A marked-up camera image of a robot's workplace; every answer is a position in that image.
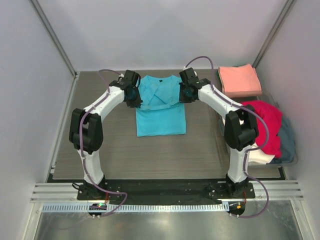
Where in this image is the folded green t shirt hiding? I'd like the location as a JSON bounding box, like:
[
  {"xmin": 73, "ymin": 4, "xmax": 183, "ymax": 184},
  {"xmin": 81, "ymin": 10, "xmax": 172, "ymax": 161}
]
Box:
[{"xmin": 216, "ymin": 71, "xmax": 221, "ymax": 82}]

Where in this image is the red t shirt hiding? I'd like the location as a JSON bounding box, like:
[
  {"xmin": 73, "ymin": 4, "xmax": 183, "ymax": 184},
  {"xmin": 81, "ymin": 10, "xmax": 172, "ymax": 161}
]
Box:
[{"xmin": 242, "ymin": 100, "xmax": 283, "ymax": 158}]

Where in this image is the teal grey t shirt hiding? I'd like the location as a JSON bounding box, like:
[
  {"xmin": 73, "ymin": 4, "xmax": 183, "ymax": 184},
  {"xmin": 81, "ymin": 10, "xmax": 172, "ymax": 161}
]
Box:
[{"xmin": 269, "ymin": 117, "xmax": 296, "ymax": 165}]

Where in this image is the left aluminium frame post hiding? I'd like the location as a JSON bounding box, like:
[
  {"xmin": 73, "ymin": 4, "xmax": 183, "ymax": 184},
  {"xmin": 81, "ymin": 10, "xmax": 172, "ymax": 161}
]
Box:
[{"xmin": 30, "ymin": 0, "xmax": 78, "ymax": 78}]

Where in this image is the slotted grey cable duct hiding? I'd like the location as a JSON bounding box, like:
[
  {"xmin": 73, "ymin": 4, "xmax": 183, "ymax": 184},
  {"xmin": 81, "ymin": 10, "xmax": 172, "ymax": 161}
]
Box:
[{"xmin": 42, "ymin": 202, "xmax": 229, "ymax": 213}]

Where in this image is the cream t shirt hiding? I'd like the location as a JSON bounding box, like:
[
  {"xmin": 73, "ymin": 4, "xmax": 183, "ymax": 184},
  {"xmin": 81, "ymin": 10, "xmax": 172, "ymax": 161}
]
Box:
[{"xmin": 248, "ymin": 149, "xmax": 275, "ymax": 166}]

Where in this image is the aluminium frame post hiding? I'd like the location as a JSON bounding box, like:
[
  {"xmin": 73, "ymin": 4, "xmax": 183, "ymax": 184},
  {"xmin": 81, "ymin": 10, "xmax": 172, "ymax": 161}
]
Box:
[
  {"xmin": 252, "ymin": 0, "xmax": 297, "ymax": 68},
  {"xmin": 30, "ymin": 0, "xmax": 78, "ymax": 78}
]

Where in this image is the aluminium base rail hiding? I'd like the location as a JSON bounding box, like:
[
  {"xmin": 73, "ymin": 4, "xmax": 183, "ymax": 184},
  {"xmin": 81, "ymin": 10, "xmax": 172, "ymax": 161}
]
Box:
[{"xmin": 30, "ymin": 180, "xmax": 304, "ymax": 203}]

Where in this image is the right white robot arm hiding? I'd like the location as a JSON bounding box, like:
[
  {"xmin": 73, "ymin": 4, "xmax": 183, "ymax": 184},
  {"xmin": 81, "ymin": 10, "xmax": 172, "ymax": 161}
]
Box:
[{"xmin": 179, "ymin": 68, "xmax": 259, "ymax": 198}]

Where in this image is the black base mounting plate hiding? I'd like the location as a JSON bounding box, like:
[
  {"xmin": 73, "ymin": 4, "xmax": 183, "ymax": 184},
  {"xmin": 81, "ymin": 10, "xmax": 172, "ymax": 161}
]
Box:
[{"xmin": 76, "ymin": 178, "xmax": 256, "ymax": 206}]

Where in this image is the turquoise t shirt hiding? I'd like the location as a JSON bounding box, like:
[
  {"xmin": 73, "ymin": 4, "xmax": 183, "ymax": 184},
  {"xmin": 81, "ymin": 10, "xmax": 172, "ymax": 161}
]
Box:
[{"xmin": 136, "ymin": 75, "xmax": 187, "ymax": 137}]

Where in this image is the folded pink t shirt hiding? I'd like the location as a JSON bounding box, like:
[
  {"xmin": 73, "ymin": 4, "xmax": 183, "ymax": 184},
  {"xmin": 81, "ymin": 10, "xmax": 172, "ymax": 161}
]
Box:
[{"xmin": 218, "ymin": 64, "xmax": 262, "ymax": 98}]

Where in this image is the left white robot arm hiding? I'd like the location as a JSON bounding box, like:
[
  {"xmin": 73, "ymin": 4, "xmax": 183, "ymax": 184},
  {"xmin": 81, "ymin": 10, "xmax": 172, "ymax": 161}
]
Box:
[{"xmin": 69, "ymin": 70, "xmax": 143, "ymax": 200}]

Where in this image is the right aluminium frame post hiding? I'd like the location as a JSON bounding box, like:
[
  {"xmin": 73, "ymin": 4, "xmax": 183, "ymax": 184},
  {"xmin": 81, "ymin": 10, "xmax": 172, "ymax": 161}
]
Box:
[{"xmin": 252, "ymin": 0, "xmax": 297, "ymax": 68}]

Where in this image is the clear plastic bin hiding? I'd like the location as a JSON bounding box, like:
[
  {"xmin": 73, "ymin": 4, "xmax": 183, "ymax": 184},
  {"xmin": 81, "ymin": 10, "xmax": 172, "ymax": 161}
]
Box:
[{"xmin": 232, "ymin": 93, "xmax": 298, "ymax": 167}]

